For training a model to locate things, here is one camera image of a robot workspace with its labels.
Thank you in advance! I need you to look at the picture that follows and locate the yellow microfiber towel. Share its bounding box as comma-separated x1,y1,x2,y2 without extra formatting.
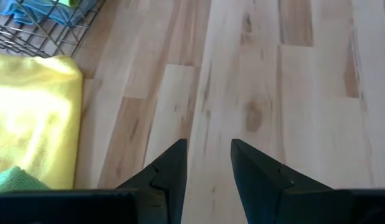
0,52,84,190

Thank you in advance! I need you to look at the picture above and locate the dark green microfiber towel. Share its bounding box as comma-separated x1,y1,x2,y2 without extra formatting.
0,166,52,195

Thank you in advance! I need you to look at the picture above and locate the wire basket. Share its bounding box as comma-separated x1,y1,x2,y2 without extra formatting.
0,0,107,59

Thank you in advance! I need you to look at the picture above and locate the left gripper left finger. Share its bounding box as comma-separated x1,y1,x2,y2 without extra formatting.
117,138,188,224

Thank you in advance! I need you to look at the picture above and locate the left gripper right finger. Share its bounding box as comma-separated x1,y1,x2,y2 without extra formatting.
231,138,333,224

